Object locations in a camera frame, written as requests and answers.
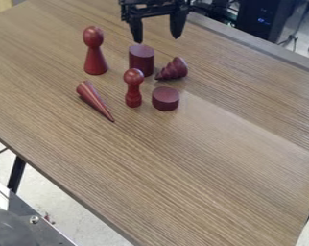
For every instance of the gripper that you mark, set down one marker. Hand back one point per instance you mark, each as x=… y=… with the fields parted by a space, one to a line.
x=149 y=7

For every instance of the tall red cylinder block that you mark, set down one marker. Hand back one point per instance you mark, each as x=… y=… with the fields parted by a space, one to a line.
x=141 y=59

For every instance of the ridged red cone block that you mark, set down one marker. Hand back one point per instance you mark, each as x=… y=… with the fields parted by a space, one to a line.
x=174 y=69

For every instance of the short red cylinder block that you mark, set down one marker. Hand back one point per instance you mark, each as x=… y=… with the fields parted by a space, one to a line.
x=165 y=98

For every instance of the smooth red cone block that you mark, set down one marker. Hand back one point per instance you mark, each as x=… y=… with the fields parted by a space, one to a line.
x=93 y=97

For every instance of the small red pawn block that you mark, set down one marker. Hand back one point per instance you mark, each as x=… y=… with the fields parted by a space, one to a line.
x=133 y=88

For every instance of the large red pawn block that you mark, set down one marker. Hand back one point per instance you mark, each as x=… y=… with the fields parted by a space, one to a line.
x=94 y=51

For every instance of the black computer tower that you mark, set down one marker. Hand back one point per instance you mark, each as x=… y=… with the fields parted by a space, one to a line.
x=264 y=17

